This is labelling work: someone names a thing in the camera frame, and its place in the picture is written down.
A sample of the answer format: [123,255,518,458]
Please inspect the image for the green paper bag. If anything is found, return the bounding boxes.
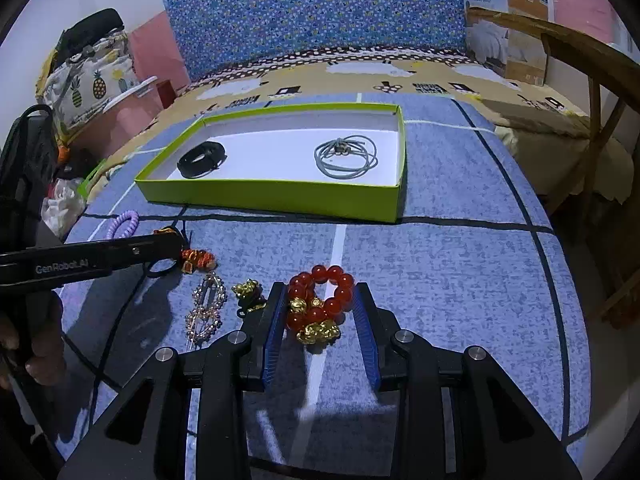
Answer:
[77,159,109,197]

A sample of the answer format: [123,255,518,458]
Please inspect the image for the black braided bracelet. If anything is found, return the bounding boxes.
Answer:
[177,142,227,180]

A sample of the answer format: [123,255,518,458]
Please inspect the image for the red bead bracelet gold charms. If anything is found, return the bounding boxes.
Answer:
[285,263,355,347]

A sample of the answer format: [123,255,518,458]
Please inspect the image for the wooden bench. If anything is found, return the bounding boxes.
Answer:
[469,6,640,329]

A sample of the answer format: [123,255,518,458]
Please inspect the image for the green shallow cardboard box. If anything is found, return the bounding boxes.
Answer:
[134,103,406,224]

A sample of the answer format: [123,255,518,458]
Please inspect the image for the blue floral headboard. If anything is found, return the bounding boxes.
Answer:
[159,0,501,84]

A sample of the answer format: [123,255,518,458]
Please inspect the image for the black bag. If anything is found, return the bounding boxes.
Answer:
[52,8,125,67]

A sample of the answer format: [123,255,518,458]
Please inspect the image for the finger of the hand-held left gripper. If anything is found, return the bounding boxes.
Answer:
[111,232,186,275]

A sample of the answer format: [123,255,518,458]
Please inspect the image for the grey cord necklace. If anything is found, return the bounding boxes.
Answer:
[313,135,380,179]

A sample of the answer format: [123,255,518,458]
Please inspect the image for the gold charm with black loop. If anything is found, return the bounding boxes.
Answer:
[230,278,267,319]

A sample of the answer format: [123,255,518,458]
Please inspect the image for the person's left hand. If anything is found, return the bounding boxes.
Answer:
[0,290,67,392]

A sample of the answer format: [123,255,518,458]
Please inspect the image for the printed cardboard box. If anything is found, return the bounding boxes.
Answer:
[460,0,556,87]

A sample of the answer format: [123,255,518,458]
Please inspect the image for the rhinestone hair clip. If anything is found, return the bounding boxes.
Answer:
[184,272,229,349]

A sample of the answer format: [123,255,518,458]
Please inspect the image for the beige printed bedsheet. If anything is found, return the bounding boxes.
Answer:
[100,45,632,202]

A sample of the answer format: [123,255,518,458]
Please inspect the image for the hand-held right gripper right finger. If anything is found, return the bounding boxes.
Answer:
[352,282,583,480]

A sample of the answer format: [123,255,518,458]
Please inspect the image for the black elastic hair tie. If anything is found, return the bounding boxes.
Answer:
[144,257,176,278]

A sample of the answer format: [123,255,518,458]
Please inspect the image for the white plastic bag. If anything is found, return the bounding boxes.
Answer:
[42,177,87,239]

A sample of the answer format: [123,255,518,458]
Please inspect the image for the purple coil hair tie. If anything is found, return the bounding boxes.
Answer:
[106,209,140,241]

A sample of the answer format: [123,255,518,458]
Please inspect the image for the blue grid blanket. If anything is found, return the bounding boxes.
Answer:
[54,92,594,480]

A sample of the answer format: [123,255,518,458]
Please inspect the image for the pineapple print bag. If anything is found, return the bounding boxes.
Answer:
[35,30,139,132]

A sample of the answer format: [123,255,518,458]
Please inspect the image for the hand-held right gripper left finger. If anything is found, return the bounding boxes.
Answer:
[57,282,291,480]

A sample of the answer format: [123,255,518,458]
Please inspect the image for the pink bin with white lid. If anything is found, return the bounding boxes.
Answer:
[65,75,167,162]

